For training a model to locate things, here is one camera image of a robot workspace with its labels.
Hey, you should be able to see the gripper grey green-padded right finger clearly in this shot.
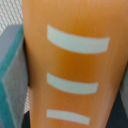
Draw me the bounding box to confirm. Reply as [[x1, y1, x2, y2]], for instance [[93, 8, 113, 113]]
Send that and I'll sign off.
[[116, 66, 128, 115]]

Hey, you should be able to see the gripper grey green-padded left finger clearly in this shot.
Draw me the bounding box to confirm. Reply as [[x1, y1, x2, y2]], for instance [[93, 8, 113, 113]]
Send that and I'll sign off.
[[0, 25, 28, 128]]

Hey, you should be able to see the toy bread loaf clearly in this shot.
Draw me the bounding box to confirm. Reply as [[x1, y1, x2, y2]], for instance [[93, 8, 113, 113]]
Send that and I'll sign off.
[[22, 0, 128, 128]]

